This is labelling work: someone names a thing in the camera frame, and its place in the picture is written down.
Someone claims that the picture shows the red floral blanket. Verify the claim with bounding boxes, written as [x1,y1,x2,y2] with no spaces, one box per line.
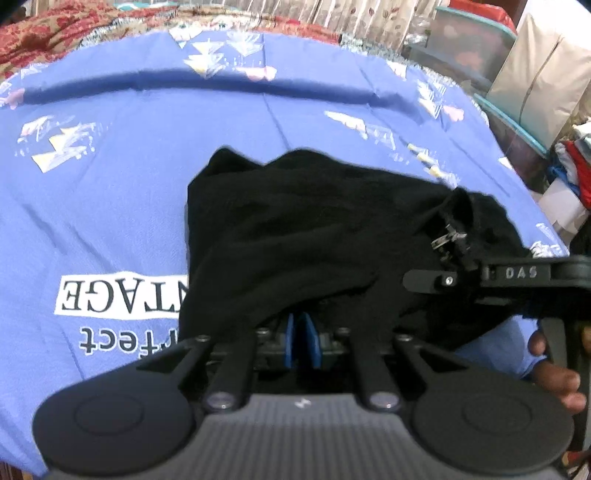
[0,0,343,83]

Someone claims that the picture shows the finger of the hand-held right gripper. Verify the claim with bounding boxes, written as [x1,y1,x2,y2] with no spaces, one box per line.
[403,268,482,295]

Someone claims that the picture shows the pile of colourful clothes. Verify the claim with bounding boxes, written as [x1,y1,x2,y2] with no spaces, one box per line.
[547,121,591,210]

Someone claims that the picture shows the white fabric bag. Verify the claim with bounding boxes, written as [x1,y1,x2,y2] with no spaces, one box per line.
[487,11,591,149]

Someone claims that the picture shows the black pants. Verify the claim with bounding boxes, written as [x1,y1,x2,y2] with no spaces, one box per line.
[178,147,533,352]

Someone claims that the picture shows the person's right hand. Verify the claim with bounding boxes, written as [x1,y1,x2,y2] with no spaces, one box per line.
[526,323,591,415]

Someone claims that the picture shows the clear storage box teal lid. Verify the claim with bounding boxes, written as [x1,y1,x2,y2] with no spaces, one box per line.
[409,6,518,93]
[473,92,551,195]

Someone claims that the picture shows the blue printed bedsheet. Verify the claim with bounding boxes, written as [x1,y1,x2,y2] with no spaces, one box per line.
[0,22,570,476]

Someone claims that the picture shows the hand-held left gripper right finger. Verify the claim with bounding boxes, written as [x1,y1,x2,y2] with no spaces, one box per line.
[299,312,469,412]

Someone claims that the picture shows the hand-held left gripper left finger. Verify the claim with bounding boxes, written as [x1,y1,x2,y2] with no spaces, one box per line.
[136,312,300,413]

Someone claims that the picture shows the beige floral curtain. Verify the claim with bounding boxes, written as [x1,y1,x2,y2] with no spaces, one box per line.
[175,0,439,48]

